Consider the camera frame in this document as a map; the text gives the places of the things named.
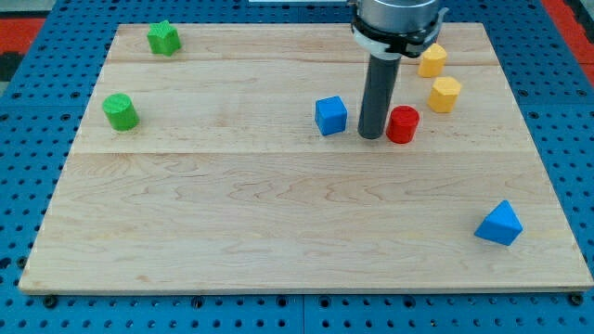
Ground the lower yellow polygon block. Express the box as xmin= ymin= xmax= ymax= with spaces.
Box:
xmin=427 ymin=76 xmax=462 ymax=113

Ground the blue cube block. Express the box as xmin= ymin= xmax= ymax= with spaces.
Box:
xmin=315 ymin=96 xmax=348 ymax=135

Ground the green star block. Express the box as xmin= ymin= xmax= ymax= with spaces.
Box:
xmin=147 ymin=20 xmax=182 ymax=57

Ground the blue triangular prism block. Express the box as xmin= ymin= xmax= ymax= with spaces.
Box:
xmin=474 ymin=199 xmax=523 ymax=246

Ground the upper yellow polygon block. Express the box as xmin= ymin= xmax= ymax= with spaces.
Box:
xmin=418 ymin=43 xmax=448 ymax=78

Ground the yellow polygon block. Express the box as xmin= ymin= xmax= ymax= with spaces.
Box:
xmin=427 ymin=76 xmax=462 ymax=113
xmin=418 ymin=43 xmax=448 ymax=78

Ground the green cylinder block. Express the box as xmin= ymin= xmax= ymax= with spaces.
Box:
xmin=102 ymin=93 xmax=139 ymax=131

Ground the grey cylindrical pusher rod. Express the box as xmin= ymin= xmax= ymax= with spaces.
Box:
xmin=357 ymin=55 xmax=400 ymax=139

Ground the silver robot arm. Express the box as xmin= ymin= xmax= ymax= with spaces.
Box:
xmin=351 ymin=0 xmax=449 ymax=139

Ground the red cylinder block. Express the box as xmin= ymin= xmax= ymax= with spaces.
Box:
xmin=386 ymin=105 xmax=420 ymax=144

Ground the light wooden board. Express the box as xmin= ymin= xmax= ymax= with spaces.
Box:
xmin=19 ymin=23 xmax=593 ymax=296

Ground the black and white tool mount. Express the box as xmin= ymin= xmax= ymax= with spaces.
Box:
xmin=351 ymin=7 xmax=449 ymax=59

